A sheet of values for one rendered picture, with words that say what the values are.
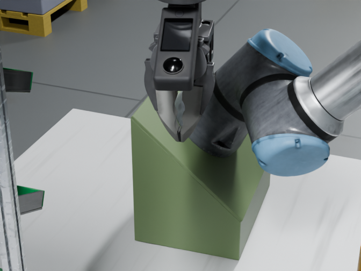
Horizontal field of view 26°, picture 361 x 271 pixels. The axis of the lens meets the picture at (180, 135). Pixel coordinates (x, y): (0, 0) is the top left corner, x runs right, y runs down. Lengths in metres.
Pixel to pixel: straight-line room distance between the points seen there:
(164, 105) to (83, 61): 3.41
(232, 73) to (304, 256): 0.36
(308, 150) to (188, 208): 0.27
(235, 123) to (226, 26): 3.53
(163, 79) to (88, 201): 0.72
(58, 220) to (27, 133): 2.17
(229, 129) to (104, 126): 0.54
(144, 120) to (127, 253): 0.26
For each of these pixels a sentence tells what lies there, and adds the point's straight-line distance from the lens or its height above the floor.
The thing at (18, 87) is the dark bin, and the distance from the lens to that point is 0.89.
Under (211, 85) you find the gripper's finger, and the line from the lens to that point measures 1.00.
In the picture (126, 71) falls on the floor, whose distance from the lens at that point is 4.28.
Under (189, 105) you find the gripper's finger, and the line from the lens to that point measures 1.01.
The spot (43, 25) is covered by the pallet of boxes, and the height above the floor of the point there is 0.07.
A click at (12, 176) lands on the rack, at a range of 0.84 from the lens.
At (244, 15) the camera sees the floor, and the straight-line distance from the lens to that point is 5.11.
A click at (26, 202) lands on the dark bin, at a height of 1.22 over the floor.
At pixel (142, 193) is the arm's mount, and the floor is 0.97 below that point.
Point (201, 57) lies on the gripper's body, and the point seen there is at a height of 1.35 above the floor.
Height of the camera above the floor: 1.73
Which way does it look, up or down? 29 degrees down
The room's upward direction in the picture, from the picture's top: straight up
